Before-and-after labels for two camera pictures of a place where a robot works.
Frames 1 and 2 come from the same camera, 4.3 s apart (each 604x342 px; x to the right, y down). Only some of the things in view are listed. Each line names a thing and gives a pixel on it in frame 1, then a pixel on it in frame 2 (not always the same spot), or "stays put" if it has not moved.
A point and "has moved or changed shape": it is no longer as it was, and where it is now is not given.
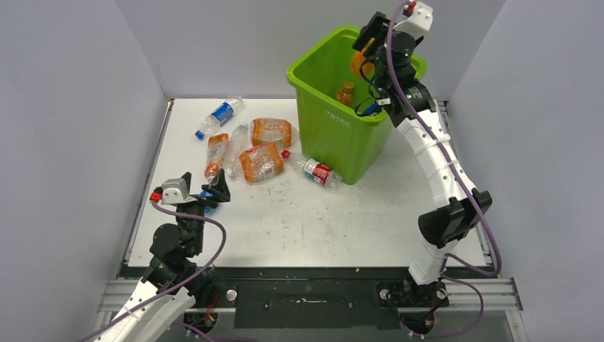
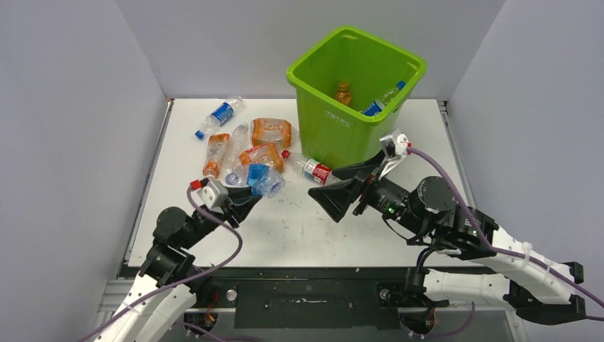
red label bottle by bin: [315, 170] stays put
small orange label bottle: [216, 146] stays put
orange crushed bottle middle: [263, 162] stays put
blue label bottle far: [220, 116] stays put
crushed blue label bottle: [204, 194] has moved or changed shape
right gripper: [375, 29] → [333, 197]
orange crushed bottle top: [266, 130] stays put
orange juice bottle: [345, 95] stays put
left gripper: [219, 187] → [239, 202]
